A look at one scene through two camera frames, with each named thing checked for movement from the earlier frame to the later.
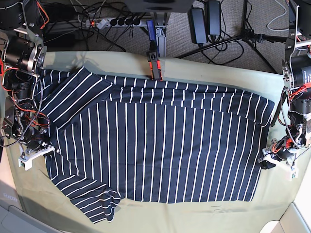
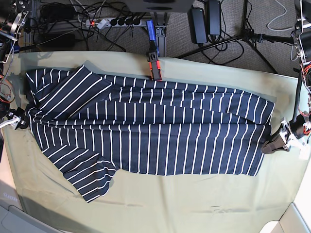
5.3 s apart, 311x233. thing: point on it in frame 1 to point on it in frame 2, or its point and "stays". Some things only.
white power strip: x=97 y=23 stays
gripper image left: x=34 y=153 to x=12 y=120
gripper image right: x=284 y=150 to x=289 y=139
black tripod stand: x=247 y=35 stays
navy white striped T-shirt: x=144 y=139 stays
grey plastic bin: x=13 y=219 stays
